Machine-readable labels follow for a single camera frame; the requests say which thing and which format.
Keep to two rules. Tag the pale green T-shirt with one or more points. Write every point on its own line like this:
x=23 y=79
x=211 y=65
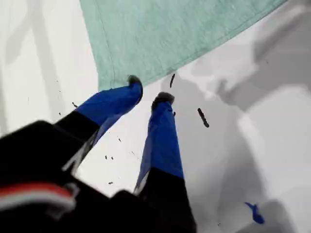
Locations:
x=158 y=36

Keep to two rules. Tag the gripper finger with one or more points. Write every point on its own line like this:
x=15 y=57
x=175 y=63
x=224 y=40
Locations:
x=114 y=102
x=162 y=145

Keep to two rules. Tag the small blue tape scrap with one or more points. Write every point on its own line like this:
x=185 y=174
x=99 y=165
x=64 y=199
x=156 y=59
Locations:
x=255 y=213

